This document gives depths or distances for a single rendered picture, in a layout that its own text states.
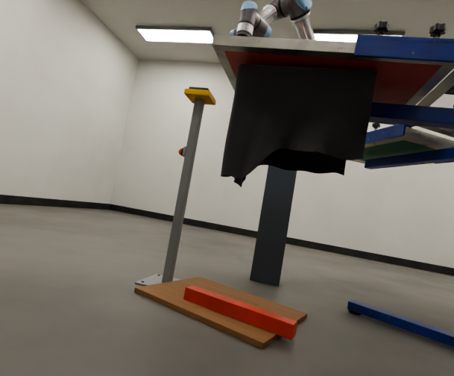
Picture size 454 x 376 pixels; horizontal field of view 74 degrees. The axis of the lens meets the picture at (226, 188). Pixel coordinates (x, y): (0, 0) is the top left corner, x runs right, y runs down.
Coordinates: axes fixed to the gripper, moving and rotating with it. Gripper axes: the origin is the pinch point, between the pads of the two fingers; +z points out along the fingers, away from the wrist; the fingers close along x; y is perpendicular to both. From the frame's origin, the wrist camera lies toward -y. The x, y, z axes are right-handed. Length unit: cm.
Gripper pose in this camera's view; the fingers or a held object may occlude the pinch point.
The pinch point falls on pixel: (234, 75)
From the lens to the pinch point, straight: 144.4
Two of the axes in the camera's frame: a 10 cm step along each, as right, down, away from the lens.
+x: -9.5, -1.8, 2.4
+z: -2.0, 9.8, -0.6
